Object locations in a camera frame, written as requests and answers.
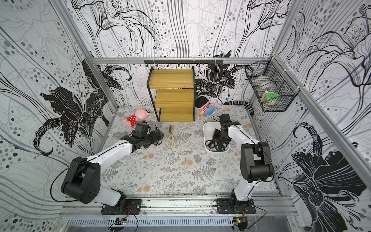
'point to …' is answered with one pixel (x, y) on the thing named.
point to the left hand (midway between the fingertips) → (160, 139)
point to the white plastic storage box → (208, 128)
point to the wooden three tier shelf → (172, 93)
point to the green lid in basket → (272, 96)
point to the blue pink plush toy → (208, 109)
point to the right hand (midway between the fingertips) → (218, 137)
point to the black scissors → (215, 143)
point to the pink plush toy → (138, 115)
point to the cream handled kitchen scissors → (171, 141)
